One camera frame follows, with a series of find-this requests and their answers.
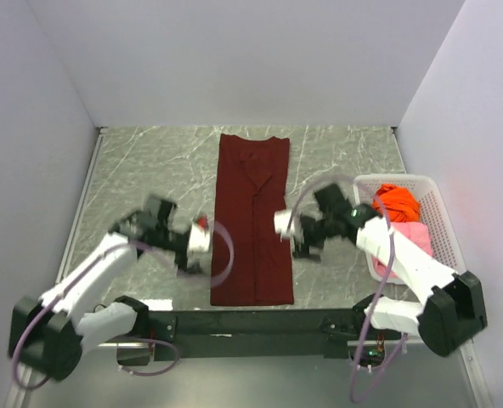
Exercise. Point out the orange t shirt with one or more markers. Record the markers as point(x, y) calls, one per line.
point(400, 204)

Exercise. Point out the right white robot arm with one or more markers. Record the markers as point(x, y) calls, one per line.
point(449, 309)

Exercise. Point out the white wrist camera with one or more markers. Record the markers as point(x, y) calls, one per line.
point(287, 225)
point(200, 235)

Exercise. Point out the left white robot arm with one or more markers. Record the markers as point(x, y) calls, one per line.
point(50, 334)

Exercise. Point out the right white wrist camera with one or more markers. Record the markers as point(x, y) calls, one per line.
point(287, 225)

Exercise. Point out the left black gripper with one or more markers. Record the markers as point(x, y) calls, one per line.
point(182, 260)

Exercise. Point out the aluminium rail frame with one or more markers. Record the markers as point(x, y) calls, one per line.
point(126, 343)

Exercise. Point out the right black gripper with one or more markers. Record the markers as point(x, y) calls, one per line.
point(303, 252)

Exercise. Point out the white plastic basket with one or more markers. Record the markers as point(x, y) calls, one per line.
point(433, 232)

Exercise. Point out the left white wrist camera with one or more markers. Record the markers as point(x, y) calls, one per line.
point(200, 235)

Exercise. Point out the dark red t shirt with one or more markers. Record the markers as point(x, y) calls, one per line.
point(250, 189)

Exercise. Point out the black base beam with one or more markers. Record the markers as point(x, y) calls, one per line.
point(258, 333)

